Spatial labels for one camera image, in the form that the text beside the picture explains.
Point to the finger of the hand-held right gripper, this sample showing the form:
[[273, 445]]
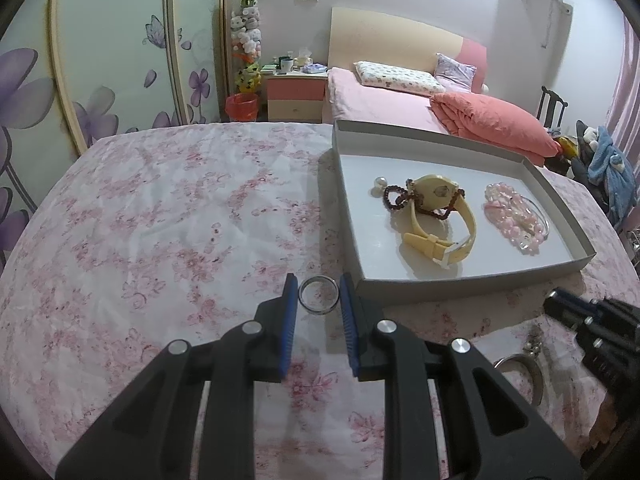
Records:
[[565, 302]]

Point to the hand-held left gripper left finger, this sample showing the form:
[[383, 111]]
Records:
[[288, 320]]

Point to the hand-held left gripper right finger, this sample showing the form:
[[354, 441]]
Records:
[[350, 325]]

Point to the silver cuff bangle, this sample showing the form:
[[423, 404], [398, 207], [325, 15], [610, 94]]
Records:
[[536, 380]]

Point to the thin clear bangle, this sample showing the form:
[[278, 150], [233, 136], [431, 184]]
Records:
[[546, 217]]

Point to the grey cardboard box tray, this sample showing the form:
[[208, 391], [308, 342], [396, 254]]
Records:
[[380, 240]]

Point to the white pearl earring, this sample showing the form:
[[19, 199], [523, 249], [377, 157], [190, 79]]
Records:
[[378, 186]]

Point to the yellow wrist watch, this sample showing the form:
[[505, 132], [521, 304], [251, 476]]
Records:
[[440, 192]]

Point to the person's right hand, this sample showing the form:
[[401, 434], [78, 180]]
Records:
[[602, 430]]

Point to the metal rack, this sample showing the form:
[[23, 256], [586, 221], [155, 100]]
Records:
[[634, 245]]

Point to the black chair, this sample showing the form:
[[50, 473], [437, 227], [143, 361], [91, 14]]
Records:
[[580, 165]]

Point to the blue garment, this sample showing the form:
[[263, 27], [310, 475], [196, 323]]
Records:
[[607, 170]]

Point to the pink floral tablecloth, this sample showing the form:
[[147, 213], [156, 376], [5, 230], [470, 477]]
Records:
[[150, 240]]

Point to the white plush toy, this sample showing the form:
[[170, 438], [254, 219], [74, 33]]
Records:
[[591, 134]]

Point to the dark wooden chair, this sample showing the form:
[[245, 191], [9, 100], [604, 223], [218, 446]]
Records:
[[550, 107]]

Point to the pink quilt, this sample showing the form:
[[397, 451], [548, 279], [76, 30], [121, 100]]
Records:
[[490, 120]]

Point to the pink curtain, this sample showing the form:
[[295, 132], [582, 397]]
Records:
[[625, 95]]

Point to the red trash bin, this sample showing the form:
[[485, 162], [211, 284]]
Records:
[[241, 107]]

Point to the pink bed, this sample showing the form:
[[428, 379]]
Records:
[[370, 105]]

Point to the pink and beige nightstand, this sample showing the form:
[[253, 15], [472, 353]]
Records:
[[295, 95]]

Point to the white patterned pillow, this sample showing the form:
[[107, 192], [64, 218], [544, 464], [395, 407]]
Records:
[[395, 79]]

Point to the lilac pillow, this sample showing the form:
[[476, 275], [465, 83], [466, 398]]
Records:
[[454, 72]]

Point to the white mug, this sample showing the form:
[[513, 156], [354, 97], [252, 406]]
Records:
[[286, 64]]

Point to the tube of plush toys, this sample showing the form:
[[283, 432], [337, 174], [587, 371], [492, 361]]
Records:
[[246, 35]]

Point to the beige and pink headboard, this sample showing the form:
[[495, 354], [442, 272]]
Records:
[[390, 35]]

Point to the floral sliding door wardrobe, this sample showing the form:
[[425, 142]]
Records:
[[110, 45]]

